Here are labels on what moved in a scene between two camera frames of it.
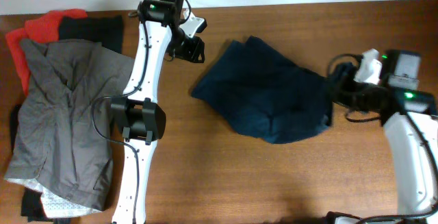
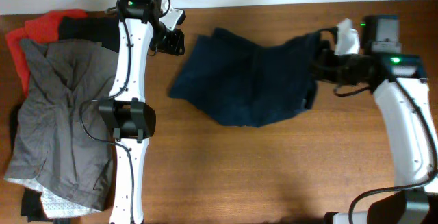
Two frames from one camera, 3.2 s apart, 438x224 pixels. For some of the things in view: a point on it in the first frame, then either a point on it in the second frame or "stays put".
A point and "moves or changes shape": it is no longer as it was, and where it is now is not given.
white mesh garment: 56,206 stays put
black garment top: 107,30 stays put
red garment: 44,27 stays put
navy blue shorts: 255,92 moves or changes shape
